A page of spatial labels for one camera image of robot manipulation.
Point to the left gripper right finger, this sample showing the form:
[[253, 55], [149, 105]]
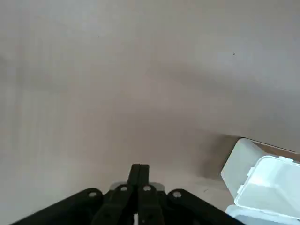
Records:
[[159, 208]]

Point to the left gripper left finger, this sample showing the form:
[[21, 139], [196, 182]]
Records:
[[112, 206]]

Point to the white plastic preservation box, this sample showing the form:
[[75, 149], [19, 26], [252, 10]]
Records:
[[236, 168]]

